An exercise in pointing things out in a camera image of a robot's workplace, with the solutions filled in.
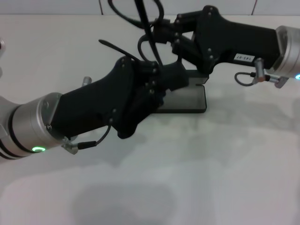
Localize black glasses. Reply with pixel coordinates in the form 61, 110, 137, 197
97, 0, 185, 69

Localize black glasses case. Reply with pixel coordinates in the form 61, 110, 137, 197
150, 68, 209, 115

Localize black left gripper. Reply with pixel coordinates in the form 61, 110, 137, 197
50, 57, 167, 140

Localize right gripper grey cable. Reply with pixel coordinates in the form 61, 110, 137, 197
235, 58, 289, 89

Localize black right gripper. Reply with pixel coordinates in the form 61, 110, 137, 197
153, 5, 281, 74

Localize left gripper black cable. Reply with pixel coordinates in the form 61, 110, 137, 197
61, 123, 113, 156

